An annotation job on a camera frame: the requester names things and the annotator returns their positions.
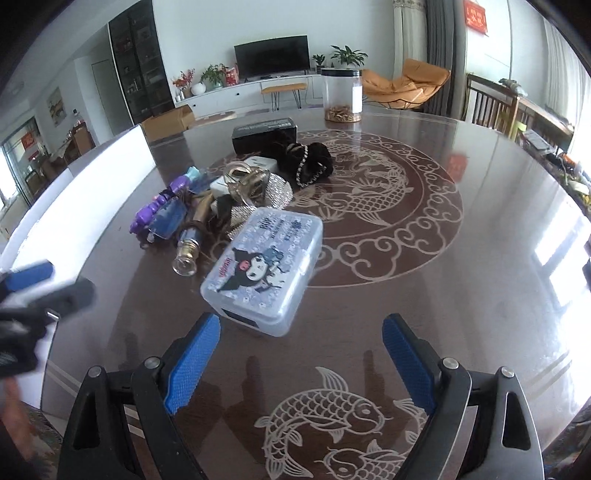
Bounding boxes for clear cartoon print storage box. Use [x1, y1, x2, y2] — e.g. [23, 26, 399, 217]
[200, 206, 324, 339]

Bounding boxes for large green potted plant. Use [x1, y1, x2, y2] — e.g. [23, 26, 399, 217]
[329, 44, 369, 70]

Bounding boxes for red wall hanging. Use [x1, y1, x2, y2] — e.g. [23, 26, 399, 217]
[464, 0, 491, 36]

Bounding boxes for red flowers in white vase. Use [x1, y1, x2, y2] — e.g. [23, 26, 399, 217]
[172, 69, 206, 100]

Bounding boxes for black television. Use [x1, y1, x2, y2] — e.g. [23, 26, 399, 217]
[233, 35, 310, 79]

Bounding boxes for gold claw hair clip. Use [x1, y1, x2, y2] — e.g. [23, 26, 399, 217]
[224, 161, 271, 206]

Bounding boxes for black rectangular box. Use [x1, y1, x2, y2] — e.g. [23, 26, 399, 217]
[232, 117, 297, 155]

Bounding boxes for cardboard box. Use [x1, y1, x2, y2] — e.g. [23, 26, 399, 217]
[141, 104, 197, 142]

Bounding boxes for orange lounge chair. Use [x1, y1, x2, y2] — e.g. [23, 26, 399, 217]
[360, 58, 451, 110]

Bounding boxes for bushy green potted plant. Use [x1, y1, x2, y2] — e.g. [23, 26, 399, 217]
[199, 64, 227, 91]

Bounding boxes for white sheer curtain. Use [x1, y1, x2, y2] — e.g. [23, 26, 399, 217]
[392, 0, 428, 82]

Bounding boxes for framed wall painting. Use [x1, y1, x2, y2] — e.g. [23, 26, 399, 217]
[47, 86, 65, 127]

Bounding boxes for black display cabinet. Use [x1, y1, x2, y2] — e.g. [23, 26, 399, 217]
[108, 0, 177, 126]

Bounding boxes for purple claw hair clip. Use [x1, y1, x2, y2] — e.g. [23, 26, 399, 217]
[130, 178, 191, 237]

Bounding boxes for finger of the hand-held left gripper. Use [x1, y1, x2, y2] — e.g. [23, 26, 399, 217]
[0, 260, 55, 295]
[0, 278, 96, 325]

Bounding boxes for silver rhinestone hair bow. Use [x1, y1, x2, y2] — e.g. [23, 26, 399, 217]
[228, 174, 294, 241]

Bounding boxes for wooden chair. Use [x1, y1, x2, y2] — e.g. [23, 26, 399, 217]
[464, 73, 523, 140]

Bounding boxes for white lotion bottle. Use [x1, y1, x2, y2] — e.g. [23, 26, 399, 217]
[210, 155, 279, 199]

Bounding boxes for orange bench stool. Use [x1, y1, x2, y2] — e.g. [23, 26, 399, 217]
[261, 83, 308, 111]

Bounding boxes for clear jar with black lid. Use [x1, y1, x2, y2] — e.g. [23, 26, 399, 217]
[321, 68, 363, 123]

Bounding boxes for white panel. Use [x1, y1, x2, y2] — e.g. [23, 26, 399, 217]
[0, 124, 158, 278]

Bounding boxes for blue translucent hair clip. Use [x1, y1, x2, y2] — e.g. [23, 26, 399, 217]
[147, 199, 189, 241]

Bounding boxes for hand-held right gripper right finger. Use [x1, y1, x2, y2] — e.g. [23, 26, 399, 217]
[382, 313, 546, 480]

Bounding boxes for grey curtain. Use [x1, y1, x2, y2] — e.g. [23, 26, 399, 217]
[424, 0, 468, 116]

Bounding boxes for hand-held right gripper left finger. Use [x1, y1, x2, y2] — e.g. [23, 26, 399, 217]
[56, 312, 222, 480]

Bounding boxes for white tv cabinet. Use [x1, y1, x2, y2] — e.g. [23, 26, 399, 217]
[178, 71, 334, 118]

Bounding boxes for gold cream tube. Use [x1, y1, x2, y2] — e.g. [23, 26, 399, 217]
[172, 193, 218, 277]

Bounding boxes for wooden side table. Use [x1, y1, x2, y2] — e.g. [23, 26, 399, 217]
[516, 96, 591, 206]

